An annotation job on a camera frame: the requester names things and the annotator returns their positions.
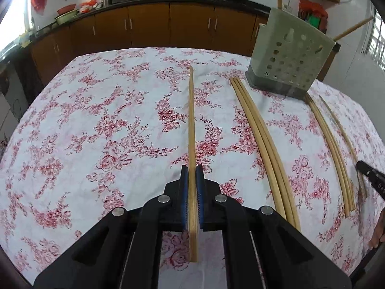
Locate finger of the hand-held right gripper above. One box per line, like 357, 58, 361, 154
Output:
356, 161, 385, 201

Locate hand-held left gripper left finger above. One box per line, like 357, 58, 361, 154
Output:
33, 166, 189, 289

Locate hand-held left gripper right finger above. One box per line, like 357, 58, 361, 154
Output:
196, 165, 351, 289

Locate grey perforated utensil holder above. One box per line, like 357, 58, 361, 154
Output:
245, 7, 337, 99

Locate person's right hand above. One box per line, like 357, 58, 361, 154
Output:
369, 209, 385, 251

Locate red floral tablecloth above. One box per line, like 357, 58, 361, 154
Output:
0, 46, 385, 289

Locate barred window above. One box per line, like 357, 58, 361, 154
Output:
365, 15, 385, 73

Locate wooden lower kitchen cabinets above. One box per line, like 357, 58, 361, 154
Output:
28, 1, 333, 82

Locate red plastic bag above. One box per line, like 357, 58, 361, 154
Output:
298, 0, 328, 33

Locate black kitchen countertop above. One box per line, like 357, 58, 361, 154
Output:
0, 0, 271, 64

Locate red and white bag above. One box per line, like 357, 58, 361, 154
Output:
80, 0, 103, 13

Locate green bowl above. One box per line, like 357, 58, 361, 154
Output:
55, 10, 79, 25

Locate bright window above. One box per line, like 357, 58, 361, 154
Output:
0, 0, 33, 52

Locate red wall decoration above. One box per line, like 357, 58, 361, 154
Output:
32, 0, 49, 14

